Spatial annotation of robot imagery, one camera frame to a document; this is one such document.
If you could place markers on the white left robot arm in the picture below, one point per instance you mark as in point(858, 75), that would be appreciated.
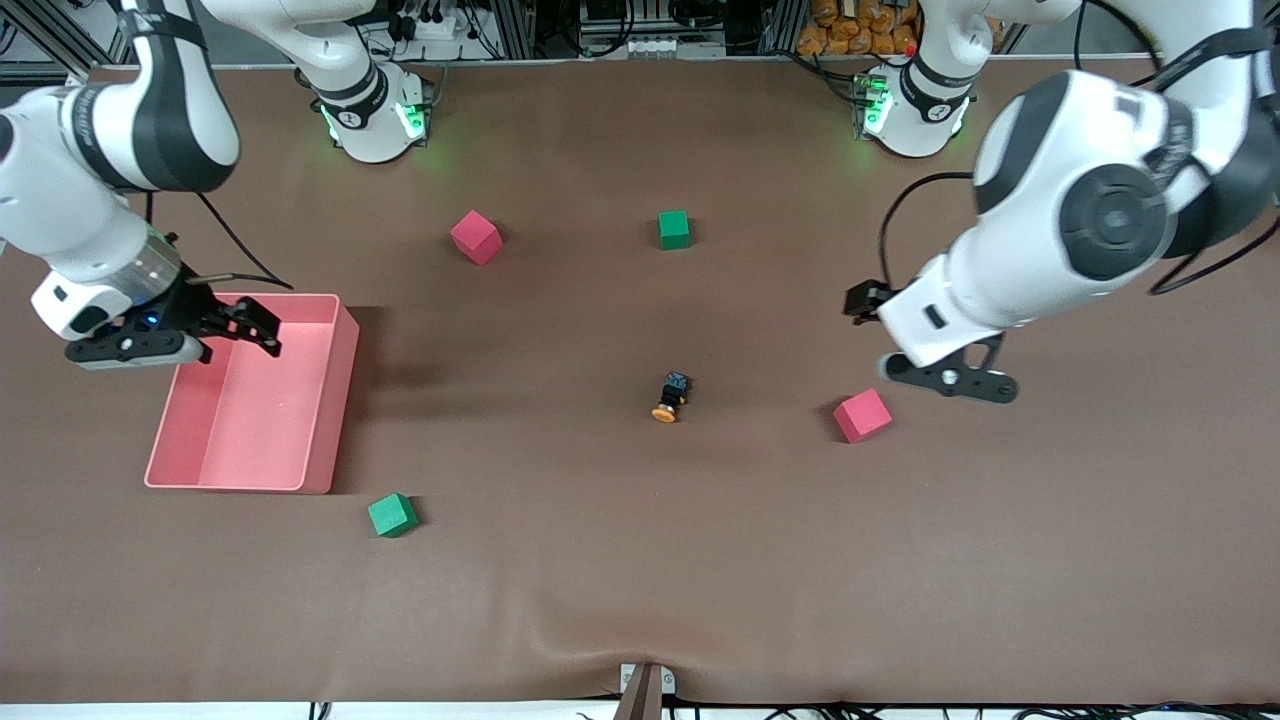
point(1050, 230)

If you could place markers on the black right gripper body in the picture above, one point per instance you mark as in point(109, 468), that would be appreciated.
point(197, 309)

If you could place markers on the white power strip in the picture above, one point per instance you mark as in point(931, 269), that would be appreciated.
point(430, 25)

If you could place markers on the orange items pile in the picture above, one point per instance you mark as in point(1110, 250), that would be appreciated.
point(850, 35)

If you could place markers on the pink foam cube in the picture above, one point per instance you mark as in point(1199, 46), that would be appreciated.
point(862, 416)
point(476, 237)

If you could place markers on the orange capped push button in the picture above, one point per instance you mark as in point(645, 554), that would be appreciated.
point(671, 398)

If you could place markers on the green foam cube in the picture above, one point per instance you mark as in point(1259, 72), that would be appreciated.
point(392, 515)
point(674, 230)

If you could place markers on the pink plastic tray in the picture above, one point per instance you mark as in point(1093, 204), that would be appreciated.
point(260, 420)

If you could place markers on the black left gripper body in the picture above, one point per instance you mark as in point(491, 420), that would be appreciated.
point(866, 299)

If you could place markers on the brown table cover mat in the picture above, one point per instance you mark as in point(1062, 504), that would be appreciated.
point(700, 560)

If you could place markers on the aluminium frame strut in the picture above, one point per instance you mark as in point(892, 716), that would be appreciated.
point(50, 40)

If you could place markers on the metal table clamp bracket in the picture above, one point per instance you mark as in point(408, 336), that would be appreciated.
point(645, 690)

